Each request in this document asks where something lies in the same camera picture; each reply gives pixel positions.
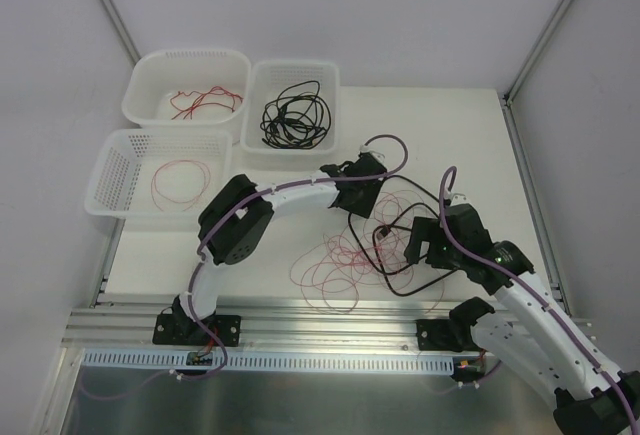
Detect black cables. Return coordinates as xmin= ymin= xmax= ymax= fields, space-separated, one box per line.
xmin=348 ymin=174 xmax=456 ymax=298

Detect thin red wires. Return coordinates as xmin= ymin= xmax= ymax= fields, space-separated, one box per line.
xmin=289 ymin=189 xmax=446 ymax=315

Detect black USB cable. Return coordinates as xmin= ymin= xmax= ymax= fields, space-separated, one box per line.
xmin=259 ymin=79 xmax=321 ymax=149
xmin=269 ymin=97 xmax=334 ymax=149

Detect thick red wire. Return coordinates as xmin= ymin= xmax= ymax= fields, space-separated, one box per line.
xmin=169 ymin=85 xmax=245 ymax=121

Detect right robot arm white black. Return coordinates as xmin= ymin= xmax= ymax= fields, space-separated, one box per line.
xmin=404 ymin=203 xmax=639 ymax=434

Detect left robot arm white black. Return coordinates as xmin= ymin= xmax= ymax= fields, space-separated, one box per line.
xmin=172 ymin=153 xmax=391 ymax=344

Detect white perforated rectangular basket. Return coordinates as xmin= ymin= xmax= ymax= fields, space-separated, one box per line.
xmin=240 ymin=59 xmax=342 ymax=171

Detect white solid plastic tub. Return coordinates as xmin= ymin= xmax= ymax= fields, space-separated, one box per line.
xmin=121 ymin=49 xmax=251 ymax=138

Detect white slotted basket front left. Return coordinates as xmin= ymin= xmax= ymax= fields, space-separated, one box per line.
xmin=84 ymin=127 xmax=233 ymax=223

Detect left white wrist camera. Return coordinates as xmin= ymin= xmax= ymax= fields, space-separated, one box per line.
xmin=359 ymin=144 xmax=385 ymax=164

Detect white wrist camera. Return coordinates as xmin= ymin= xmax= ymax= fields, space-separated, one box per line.
xmin=447 ymin=192 xmax=470 ymax=206
xmin=359 ymin=144 xmax=385 ymax=164

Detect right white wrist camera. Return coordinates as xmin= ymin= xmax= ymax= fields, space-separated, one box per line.
xmin=447 ymin=192 xmax=470 ymax=206

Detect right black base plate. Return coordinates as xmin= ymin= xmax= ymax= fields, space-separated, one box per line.
xmin=415 ymin=319 xmax=459 ymax=351

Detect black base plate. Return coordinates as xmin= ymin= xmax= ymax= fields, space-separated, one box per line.
xmin=415 ymin=319 xmax=459 ymax=351
xmin=152 ymin=313 xmax=242 ymax=347

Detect aluminium mounting rail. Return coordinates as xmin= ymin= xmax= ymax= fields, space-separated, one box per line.
xmin=62 ymin=295 xmax=458 ymax=354

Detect thin red wire in basket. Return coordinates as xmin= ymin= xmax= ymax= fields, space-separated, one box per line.
xmin=151 ymin=159 xmax=212 ymax=212

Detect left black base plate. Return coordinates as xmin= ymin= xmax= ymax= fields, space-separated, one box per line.
xmin=152 ymin=313 xmax=242 ymax=347

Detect white slotted cable duct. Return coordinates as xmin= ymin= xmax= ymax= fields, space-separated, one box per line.
xmin=83 ymin=349 xmax=454 ymax=376

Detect right aluminium frame post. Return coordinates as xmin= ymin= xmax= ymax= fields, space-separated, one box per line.
xmin=503 ymin=0 xmax=575 ymax=107

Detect aluminium frame post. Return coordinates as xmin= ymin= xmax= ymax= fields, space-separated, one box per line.
xmin=503 ymin=0 xmax=575 ymax=107
xmin=99 ymin=0 xmax=141 ymax=65

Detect left aluminium frame post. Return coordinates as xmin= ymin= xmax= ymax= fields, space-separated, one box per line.
xmin=99 ymin=0 xmax=141 ymax=65

